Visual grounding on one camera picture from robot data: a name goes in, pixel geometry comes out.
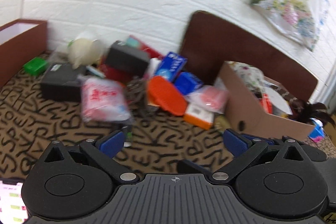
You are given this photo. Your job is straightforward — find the printed cloth drawstring bag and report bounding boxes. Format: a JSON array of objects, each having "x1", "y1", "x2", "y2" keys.
[{"x1": 227, "y1": 61, "x2": 265, "y2": 94}]

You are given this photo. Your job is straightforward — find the black box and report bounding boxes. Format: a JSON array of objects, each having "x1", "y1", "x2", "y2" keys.
[
  {"x1": 105, "y1": 41, "x2": 150, "y2": 77},
  {"x1": 40, "y1": 63, "x2": 86, "y2": 103}
]

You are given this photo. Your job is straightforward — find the orange silicone brush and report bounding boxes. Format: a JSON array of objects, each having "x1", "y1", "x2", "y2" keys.
[{"x1": 146, "y1": 76, "x2": 187, "y2": 117}]

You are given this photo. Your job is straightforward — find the patterned letter table mat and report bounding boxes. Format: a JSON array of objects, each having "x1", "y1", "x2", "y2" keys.
[{"x1": 0, "y1": 53, "x2": 336, "y2": 188}]

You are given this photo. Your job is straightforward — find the black yellow battery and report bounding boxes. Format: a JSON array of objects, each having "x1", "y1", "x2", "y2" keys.
[{"x1": 122, "y1": 125, "x2": 133, "y2": 147}]

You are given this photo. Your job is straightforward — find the green plastic block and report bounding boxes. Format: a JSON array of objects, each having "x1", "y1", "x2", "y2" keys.
[{"x1": 23, "y1": 57, "x2": 49, "y2": 76}]

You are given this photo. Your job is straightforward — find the brown white striped item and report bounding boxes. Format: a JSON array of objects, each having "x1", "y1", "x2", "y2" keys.
[{"x1": 270, "y1": 85, "x2": 305, "y2": 112}]

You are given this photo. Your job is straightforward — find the yellow green snack packet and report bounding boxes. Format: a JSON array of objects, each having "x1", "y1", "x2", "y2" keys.
[{"x1": 214, "y1": 115, "x2": 231, "y2": 134}]

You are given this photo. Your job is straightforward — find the black box lower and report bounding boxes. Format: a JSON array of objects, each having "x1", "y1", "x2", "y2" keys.
[{"x1": 40, "y1": 63, "x2": 86, "y2": 103}]

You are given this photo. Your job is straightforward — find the clear bag pink contents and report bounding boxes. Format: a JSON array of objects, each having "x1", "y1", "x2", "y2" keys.
[{"x1": 81, "y1": 76, "x2": 131, "y2": 122}]

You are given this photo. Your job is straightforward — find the black box upper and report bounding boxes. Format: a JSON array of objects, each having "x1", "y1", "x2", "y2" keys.
[{"x1": 105, "y1": 41, "x2": 150, "y2": 77}]

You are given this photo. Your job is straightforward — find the dark brown empty box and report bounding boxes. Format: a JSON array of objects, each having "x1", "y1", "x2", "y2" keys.
[{"x1": 0, "y1": 19, "x2": 48, "y2": 86}]

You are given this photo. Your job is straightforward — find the blue toothpaste box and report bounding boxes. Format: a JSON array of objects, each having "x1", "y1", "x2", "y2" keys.
[{"x1": 154, "y1": 52, "x2": 187, "y2": 82}]

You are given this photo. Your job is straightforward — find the red flat box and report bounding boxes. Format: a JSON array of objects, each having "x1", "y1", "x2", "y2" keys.
[{"x1": 126, "y1": 35, "x2": 163, "y2": 60}]

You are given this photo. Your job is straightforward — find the cream plastic funnel cup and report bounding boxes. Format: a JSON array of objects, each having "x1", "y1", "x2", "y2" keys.
[{"x1": 67, "y1": 31, "x2": 106, "y2": 69}]

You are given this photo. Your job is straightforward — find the orange white small box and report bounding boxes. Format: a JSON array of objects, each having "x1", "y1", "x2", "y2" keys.
[{"x1": 183, "y1": 103, "x2": 214, "y2": 130}]

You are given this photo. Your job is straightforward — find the blue plastic container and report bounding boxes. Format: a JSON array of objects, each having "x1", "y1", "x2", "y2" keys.
[{"x1": 174, "y1": 72, "x2": 203, "y2": 96}]

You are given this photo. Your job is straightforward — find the red bottle in box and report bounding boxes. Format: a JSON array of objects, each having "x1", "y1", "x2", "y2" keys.
[{"x1": 259, "y1": 93, "x2": 273, "y2": 114}]

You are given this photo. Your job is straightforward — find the clear bag pink straws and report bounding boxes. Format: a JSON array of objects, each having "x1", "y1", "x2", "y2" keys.
[{"x1": 186, "y1": 85, "x2": 229, "y2": 114}]

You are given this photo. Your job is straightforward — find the dark brown wooden board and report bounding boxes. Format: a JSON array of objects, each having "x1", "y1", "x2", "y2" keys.
[{"x1": 179, "y1": 10, "x2": 318, "y2": 101}]

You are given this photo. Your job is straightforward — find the tan cardboard box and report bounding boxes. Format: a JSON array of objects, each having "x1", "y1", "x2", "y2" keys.
[{"x1": 218, "y1": 63, "x2": 314, "y2": 141}]

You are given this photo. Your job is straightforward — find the white plastic bottle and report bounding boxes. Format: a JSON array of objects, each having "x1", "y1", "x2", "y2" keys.
[{"x1": 144, "y1": 57, "x2": 161, "y2": 79}]

